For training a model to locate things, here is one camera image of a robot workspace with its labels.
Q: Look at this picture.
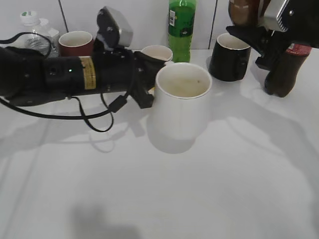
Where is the yellow paper cup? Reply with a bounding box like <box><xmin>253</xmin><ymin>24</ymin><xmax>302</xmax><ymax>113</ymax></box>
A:
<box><xmin>141</xmin><ymin>45</ymin><xmax>173</xmax><ymax>95</ymax></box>

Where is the black ceramic mug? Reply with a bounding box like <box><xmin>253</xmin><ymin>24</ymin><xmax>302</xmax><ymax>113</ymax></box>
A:
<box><xmin>209</xmin><ymin>33</ymin><xmax>251</xmax><ymax>82</ymax></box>

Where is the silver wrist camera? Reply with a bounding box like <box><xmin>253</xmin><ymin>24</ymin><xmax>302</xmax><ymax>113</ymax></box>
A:
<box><xmin>263</xmin><ymin>0</ymin><xmax>289</xmax><ymax>32</ymax></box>
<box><xmin>96</xmin><ymin>6</ymin><xmax>134</xmax><ymax>50</ymax></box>

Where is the white ceramic mug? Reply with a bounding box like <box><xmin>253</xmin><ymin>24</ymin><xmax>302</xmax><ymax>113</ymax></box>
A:
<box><xmin>148</xmin><ymin>62</ymin><xmax>213</xmax><ymax>154</ymax></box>

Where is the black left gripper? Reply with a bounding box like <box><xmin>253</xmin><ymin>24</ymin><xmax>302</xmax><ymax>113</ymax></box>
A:
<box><xmin>93</xmin><ymin>39</ymin><xmax>166</xmax><ymax>109</ymax></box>

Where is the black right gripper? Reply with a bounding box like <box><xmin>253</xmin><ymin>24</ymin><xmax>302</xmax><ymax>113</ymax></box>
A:
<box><xmin>226</xmin><ymin>0</ymin><xmax>319</xmax><ymax>70</ymax></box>

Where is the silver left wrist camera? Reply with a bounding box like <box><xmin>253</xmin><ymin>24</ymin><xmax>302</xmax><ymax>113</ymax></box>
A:
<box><xmin>96</xmin><ymin>6</ymin><xmax>134</xmax><ymax>50</ymax></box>

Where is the clear water bottle green label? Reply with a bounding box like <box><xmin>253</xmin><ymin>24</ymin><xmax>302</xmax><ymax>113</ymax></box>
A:
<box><xmin>20</xmin><ymin>10</ymin><xmax>59</xmax><ymax>57</ymax></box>

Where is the dark cola bottle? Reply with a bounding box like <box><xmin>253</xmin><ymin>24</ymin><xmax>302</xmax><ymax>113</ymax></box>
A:
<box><xmin>264</xmin><ymin>43</ymin><xmax>312</xmax><ymax>98</ymax></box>

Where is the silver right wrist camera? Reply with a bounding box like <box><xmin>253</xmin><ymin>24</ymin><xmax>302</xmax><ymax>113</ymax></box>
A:
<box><xmin>263</xmin><ymin>0</ymin><xmax>289</xmax><ymax>32</ymax></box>

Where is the brown drink bottle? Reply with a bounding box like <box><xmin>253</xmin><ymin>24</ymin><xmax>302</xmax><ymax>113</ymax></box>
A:
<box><xmin>228</xmin><ymin>0</ymin><xmax>266</xmax><ymax>27</ymax></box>

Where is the green soda bottle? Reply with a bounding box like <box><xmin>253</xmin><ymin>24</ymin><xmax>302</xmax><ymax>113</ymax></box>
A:
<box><xmin>168</xmin><ymin>0</ymin><xmax>196</xmax><ymax>62</ymax></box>

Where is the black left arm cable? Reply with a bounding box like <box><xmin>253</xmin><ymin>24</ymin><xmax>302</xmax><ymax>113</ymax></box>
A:
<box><xmin>0</xmin><ymin>31</ymin><xmax>140</xmax><ymax>132</ymax></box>

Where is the dark red mug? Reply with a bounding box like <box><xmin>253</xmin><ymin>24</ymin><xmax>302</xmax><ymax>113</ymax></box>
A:
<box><xmin>58</xmin><ymin>31</ymin><xmax>94</xmax><ymax>57</ymax></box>

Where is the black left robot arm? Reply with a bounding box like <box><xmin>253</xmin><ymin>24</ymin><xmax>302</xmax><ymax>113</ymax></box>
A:
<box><xmin>0</xmin><ymin>40</ymin><xmax>165</xmax><ymax>108</ymax></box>

